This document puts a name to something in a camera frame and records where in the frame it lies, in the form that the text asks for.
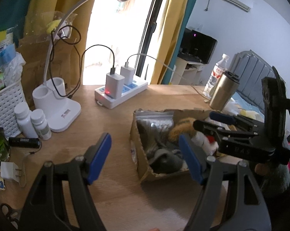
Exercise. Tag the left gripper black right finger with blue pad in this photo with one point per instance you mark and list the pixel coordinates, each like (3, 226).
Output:
(245, 207)

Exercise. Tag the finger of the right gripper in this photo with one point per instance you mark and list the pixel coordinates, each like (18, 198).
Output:
(240, 122)
(222, 136)

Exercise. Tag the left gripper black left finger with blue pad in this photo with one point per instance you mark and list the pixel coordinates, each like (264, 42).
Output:
(45, 207)

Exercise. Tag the red plush ball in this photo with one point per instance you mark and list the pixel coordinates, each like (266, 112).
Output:
(211, 140)

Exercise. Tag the clear plastic bag bundle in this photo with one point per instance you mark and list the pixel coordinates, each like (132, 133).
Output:
(199, 139)

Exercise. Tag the grey sock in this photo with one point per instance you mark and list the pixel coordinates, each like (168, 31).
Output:
(165, 161)

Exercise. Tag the cotton swab bag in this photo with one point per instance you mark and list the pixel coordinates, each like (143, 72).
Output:
(153, 128)

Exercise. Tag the person hand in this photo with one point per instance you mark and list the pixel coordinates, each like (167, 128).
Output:
(262, 169)

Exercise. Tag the yellow crumpled bag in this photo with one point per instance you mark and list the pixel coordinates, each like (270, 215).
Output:
(252, 115)

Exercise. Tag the black scissors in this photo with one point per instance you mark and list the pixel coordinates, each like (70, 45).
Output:
(12, 215)

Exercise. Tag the steel travel tumbler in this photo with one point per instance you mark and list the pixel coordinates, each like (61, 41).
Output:
(224, 89)

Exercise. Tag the grey bed headboard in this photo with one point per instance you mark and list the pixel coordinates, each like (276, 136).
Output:
(251, 69)

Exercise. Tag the white plug adapter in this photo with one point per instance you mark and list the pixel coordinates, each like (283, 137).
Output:
(10, 171)

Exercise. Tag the clear water bottle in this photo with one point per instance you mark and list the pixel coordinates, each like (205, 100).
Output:
(220, 66)

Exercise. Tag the black small device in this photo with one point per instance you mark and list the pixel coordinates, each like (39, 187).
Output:
(32, 143)

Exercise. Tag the brown cardboard box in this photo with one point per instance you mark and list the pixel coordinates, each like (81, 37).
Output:
(145, 172)

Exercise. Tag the black monitor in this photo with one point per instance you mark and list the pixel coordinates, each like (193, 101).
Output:
(196, 47)

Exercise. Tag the white pill bottle short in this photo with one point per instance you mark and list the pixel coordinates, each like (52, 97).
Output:
(40, 124)

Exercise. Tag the white desk lamp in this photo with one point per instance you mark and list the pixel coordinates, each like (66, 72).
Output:
(50, 97)

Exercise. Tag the white pill bottle tall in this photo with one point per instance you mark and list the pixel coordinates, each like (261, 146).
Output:
(22, 113)

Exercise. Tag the white plastic basket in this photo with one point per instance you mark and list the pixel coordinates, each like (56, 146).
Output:
(10, 96)

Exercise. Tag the yellow curtain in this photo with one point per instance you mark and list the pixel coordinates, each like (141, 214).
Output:
(172, 20)

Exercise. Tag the teal curtain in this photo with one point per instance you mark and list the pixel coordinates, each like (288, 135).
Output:
(5, 7)

